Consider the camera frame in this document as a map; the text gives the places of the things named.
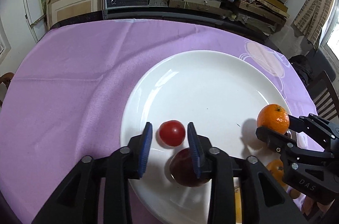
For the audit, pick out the orange mandarin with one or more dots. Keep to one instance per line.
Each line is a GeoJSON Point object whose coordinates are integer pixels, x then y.
{"type": "Point", "coordinates": [276, 169]}
{"type": "Point", "coordinates": [274, 117]}

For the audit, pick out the small red tomato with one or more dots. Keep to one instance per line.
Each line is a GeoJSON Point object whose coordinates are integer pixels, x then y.
{"type": "Point", "coordinates": [172, 133]}

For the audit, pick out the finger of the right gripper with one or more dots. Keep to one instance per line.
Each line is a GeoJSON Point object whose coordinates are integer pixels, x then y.
{"type": "Point", "coordinates": [314, 126]}
{"type": "Point", "coordinates": [275, 140]}

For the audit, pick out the dark red plum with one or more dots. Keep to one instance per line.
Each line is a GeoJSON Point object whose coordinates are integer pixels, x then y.
{"type": "Point", "coordinates": [181, 170]}

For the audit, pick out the checkered curtain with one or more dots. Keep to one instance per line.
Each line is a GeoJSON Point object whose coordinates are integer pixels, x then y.
{"type": "Point", "coordinates": [311, 19]}

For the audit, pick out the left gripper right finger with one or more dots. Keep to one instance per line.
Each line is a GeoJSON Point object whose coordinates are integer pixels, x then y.
{"type": "Point", "coordinates": [263, 199]}

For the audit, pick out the framed picture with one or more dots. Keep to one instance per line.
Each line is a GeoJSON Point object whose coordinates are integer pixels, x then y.
{"type": "Point", "coordinates": [58, 10]}

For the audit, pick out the brown wooden chair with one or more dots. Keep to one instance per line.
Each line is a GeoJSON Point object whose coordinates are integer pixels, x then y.
{"type": "Point", "coordinates": [6, 79]}

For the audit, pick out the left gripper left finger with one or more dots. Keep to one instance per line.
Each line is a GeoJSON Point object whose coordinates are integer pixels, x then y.
{"type": "Point", "coordinates": [76, 198]}

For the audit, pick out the purple tablecloth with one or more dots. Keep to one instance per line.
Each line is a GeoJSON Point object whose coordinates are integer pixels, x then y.
{"type": "Point", "coordinates": [67, 98]}

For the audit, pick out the dark wooden chair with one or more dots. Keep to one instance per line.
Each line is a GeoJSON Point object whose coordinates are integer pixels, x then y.
{"type": "Point", "coordinates": [324, 96]}

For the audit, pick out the white oval plate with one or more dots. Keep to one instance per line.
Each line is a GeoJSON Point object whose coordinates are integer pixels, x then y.
{"type": "Point", "coordinates": [222, 96]}

